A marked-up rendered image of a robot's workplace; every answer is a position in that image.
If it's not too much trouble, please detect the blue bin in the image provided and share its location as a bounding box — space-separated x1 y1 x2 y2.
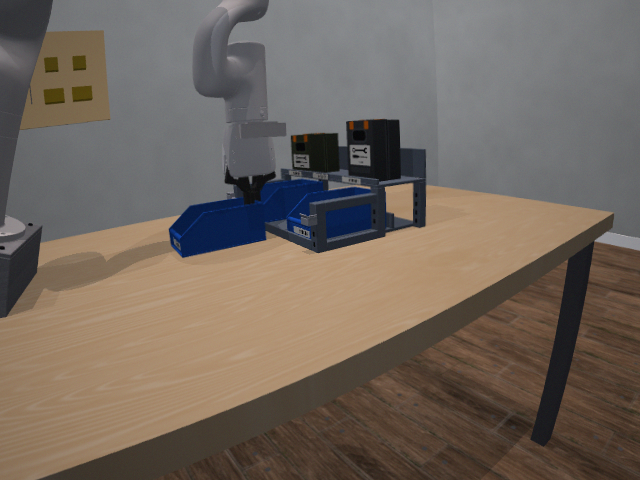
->
170 197 266 258
260 179 323 223
289 187 371 239

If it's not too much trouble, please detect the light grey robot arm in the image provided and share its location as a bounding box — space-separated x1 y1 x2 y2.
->
0 0 286 243

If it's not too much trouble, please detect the dark green tool case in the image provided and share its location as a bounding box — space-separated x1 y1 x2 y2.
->
291 133 340 173

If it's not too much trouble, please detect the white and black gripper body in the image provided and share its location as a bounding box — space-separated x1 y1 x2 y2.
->
222 124 275 178

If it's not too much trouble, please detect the black tool case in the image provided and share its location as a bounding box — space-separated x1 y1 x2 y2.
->
346 119 401 182

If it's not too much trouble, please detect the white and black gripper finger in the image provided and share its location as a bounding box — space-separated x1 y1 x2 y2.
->
225 167 255 205
251 171 276 201

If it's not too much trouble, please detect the grey shelf rack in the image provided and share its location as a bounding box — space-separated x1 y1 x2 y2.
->
265 146 426 253

